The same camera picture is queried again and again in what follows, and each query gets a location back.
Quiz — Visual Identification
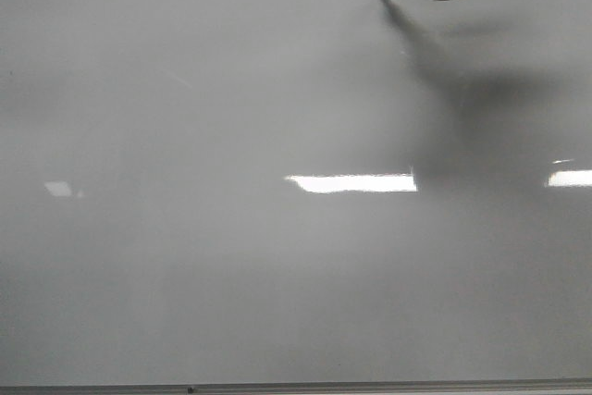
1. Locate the white glossy whiteboard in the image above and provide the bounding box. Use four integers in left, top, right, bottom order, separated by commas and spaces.
1, 0, 591, 386

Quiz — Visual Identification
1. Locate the grey aluminium whiteboard frame rail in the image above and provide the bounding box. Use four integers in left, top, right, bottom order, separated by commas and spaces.
1, 377, 591, 394

